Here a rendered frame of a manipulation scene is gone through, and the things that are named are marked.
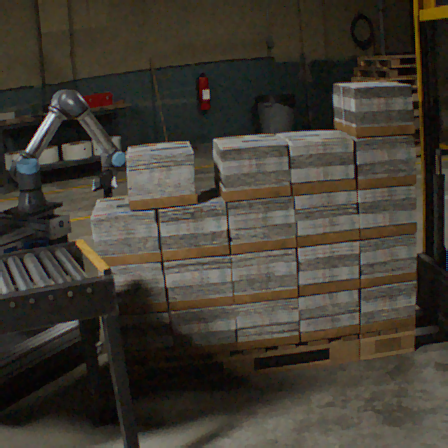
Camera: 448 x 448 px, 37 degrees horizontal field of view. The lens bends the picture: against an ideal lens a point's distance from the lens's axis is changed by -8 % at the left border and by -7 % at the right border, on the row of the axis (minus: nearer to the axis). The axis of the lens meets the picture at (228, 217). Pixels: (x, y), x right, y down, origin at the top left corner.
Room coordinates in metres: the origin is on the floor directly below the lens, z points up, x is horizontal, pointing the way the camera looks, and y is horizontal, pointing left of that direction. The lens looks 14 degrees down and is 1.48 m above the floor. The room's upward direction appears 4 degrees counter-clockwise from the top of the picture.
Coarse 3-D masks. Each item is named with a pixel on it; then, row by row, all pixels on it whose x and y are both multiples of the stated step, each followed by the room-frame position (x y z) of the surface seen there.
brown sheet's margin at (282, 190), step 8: (216, 184) 3.19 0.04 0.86; (224, 192) 2.92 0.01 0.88; (232, 192) 2.93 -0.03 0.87; (240, 192) 2.93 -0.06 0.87; (248, 192) 2.93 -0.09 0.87; (256, 192) 2.94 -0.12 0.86; (264, 192) 2.94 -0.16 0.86; (272, 192) 2.94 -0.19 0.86; (280, 192) 2.95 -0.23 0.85; (288, 192) 2.95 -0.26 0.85; (224, 200) 2.92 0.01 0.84; (232, 200) 2.93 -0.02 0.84
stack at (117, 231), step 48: (336, 192) 2.98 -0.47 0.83; (96, 240) 2.87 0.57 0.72; (144, 240) 2.89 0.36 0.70; (192, 240) 2.91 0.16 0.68; (240, 240) 2.93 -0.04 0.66; (144, 288) 2.89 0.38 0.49; (192, 288) 2.91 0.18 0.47; (240, 288) 2.93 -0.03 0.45; (288, 288) 2.95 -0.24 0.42; (144, 336) 2.90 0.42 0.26; (192, 336) 2.91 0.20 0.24; (240, 336) 2.93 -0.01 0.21; (336, 336) 3.10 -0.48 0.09; (144, 384) 2.88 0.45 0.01
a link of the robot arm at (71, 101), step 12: (60, 96) 3.42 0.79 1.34; (72, 96) 3.39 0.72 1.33; (72, 108) 3.37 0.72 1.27; (84, 108) 3.38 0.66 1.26; (84, 120) 3.40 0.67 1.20; (96, 120) 3.44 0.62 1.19; (96, 132) 3.42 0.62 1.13; (108, 144) 3.45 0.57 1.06; (108, 156) 3.47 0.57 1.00; (120, 156) 3.46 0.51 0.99
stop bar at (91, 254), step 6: (78, 240) 2.53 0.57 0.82; (78, 246) 2.49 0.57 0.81; (84, 246) 2.44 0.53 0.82; (84, 252) 2.40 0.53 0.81; (90, 252) 2.35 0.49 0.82; (90, 258) 2.31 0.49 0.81; (96, 258) 2.27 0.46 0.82; (96, 264) 2.22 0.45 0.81; (102, 264) 2.20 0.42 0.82; (102, 270) 2.14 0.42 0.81; (108, 270) 2.15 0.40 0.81
